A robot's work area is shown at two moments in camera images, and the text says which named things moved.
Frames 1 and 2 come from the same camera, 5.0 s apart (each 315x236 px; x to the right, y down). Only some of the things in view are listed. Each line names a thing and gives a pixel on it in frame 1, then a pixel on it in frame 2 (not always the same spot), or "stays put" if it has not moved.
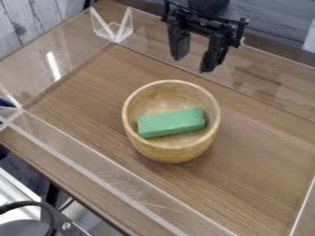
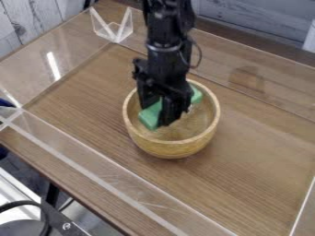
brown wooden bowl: [166, 96] stays put
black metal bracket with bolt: [65, 227] stays put
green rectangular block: [169, 123] -> [149, 116]
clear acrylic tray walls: [64, 86] stays put
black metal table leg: [52, 195] stays put
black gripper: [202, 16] -> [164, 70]
